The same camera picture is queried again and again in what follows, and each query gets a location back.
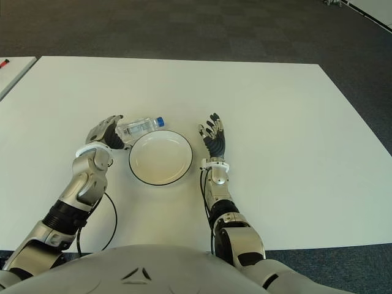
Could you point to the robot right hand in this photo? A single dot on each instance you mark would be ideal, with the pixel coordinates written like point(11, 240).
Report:
point(217, 145)

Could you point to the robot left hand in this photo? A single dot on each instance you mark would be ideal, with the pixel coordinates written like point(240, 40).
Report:
point(102, 130)

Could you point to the clear water bottle blue cap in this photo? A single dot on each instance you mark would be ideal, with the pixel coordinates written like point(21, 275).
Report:
point(137, 127)

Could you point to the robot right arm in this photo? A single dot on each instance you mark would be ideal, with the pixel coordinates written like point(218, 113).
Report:
point(219, 190)

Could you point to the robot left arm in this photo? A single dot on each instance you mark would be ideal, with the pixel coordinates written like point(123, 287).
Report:
point(82, 186)

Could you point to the white plate black rim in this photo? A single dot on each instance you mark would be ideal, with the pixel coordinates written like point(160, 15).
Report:
point(160, 157)

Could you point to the white side table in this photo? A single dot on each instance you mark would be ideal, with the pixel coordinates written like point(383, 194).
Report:
point(13, 76)

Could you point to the red marker pen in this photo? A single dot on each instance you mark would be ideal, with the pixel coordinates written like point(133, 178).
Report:
point(4, 63)

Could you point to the grey robot torso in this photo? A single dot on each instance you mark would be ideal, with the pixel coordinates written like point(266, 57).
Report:
point(171, 269)

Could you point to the grey chair base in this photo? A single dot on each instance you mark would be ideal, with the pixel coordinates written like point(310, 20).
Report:
point(330, 2)

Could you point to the white board with dark edge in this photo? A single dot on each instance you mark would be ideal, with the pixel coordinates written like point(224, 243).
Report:
point(376, 10)

